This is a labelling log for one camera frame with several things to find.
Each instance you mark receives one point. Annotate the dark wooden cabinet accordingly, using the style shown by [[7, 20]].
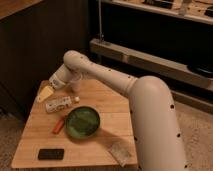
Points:
[[32, 44]]

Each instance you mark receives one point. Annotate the wooden table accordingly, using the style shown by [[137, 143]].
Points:
[[115, 126]]

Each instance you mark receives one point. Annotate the metal shelf rack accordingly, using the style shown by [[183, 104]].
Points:
[[179, 51]]

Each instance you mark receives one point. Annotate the orange carrot toy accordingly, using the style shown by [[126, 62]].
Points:
[[59, 125]]

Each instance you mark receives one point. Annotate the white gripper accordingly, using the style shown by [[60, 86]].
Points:
[[58, 80]]

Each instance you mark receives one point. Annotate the clear plastic cup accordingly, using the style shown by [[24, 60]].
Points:
[[75, 83]]

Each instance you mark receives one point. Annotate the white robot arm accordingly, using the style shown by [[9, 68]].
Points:
[[158, 140]]

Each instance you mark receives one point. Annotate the green ceramic bowl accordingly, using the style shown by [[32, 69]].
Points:
[[82, 122]]

